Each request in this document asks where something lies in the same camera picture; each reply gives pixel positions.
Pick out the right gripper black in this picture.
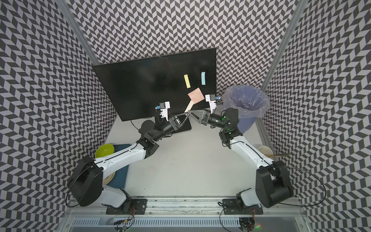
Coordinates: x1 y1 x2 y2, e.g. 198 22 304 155
188 108 228 130

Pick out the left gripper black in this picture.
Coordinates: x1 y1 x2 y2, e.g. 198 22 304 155
152 111 189 142

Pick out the pink narrow sticky note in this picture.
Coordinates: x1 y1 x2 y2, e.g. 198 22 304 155
184 100 194 113

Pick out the pink square sticky note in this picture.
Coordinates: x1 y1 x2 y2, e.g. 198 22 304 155
188 88 205 104

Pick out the yellow narrow sticky note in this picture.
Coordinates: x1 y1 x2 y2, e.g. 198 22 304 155
184 74 191 89

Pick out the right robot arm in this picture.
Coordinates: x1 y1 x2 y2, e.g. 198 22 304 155
188 108 294 208

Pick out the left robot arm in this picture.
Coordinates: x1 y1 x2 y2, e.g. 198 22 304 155
67 113 189 208

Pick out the blue narrow sticky note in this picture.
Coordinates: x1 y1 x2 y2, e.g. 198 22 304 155
201 72 206 86

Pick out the black computer monitor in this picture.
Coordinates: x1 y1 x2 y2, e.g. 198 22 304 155
93 48 217 121

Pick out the blue trash bin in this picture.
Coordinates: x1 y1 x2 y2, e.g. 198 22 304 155
238 117 257 133

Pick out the clear plastic bin liner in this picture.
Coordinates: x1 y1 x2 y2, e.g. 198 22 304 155
221 85 271 118

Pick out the lime green bowl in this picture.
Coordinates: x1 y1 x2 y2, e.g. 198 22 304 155
95 144 115 158

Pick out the dark teal tray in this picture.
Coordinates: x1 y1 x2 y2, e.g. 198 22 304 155
107 144 130 189

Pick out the cream plate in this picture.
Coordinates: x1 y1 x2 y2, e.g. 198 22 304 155
102 172 116 185

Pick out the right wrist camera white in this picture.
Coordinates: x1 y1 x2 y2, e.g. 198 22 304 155
205 94 221 113

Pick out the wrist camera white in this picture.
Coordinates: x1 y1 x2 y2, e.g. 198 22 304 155
205 94 221 113
155 101 171 121

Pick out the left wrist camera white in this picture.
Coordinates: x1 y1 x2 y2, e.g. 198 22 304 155
155 101 171 121

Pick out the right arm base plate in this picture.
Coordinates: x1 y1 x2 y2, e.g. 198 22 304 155
221 198 263 215

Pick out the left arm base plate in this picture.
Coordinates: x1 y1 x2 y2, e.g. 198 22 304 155
106 198 148 216

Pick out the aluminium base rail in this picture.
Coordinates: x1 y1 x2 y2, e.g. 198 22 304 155
95 196 308 218

